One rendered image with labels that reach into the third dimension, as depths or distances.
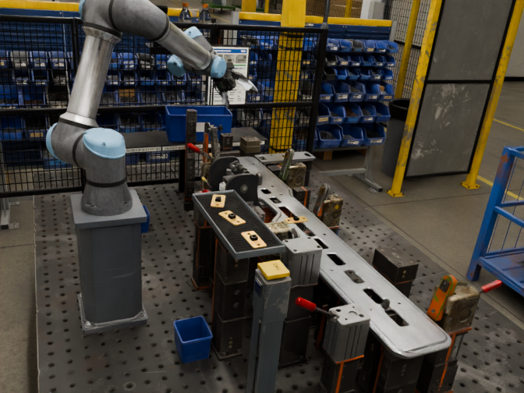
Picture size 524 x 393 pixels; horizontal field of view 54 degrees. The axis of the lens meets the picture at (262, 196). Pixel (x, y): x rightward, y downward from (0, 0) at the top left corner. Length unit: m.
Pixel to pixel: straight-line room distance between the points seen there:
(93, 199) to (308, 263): 0.66
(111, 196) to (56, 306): 0.51
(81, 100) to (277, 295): 0.84
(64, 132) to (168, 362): 0.76
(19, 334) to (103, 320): 1.26
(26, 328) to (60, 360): 1.32
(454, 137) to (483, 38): 0.90
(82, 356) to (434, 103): 3.82
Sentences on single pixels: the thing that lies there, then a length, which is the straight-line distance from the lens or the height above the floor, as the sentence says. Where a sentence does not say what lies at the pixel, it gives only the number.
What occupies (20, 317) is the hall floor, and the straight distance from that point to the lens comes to 3.08.
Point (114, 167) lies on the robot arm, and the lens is 1.54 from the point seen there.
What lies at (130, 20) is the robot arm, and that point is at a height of 1.64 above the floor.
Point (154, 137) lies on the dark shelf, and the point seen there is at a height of 1.03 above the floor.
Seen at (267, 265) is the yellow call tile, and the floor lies 1.16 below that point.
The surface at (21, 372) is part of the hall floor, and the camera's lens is 2.75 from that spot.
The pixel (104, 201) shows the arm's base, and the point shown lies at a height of 1.14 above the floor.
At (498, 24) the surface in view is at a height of 1.54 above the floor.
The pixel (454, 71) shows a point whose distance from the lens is 4.84.
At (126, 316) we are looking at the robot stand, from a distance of 1.77.
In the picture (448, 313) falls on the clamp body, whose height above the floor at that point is 1.02.
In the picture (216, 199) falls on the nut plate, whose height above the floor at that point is 1.17.
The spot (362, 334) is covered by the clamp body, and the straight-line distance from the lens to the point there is 1.31.
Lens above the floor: 1.81
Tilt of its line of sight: 24 degrees down
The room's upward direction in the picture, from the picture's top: 5 degrees clockwise
